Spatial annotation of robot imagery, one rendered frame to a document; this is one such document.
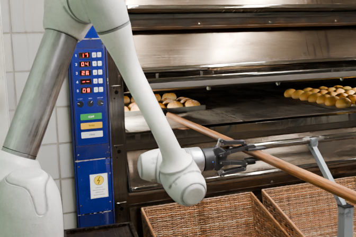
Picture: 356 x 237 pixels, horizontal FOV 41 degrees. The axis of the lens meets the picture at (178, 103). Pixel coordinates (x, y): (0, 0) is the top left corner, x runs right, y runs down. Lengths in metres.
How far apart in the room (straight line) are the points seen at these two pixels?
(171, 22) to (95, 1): 0.84
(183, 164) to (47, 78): 0.46
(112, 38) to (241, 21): 1.02
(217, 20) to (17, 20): 0.86
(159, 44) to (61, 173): 0.69
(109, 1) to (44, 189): 0.52
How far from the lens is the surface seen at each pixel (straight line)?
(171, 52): 2.12
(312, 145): 2.04
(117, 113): 2.08
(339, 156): 2.62
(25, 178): 1.24
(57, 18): 1.44
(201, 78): 2.02
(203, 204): 2.26
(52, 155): 2.07
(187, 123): 2.21
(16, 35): 2.01
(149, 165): 1.49
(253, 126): 2.33
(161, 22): 2.11
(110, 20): 1.34
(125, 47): 1.37
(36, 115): 1.42
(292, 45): 2.40
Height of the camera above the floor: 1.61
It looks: 8 degrees down
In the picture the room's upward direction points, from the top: 2 degrees counter-clockwise
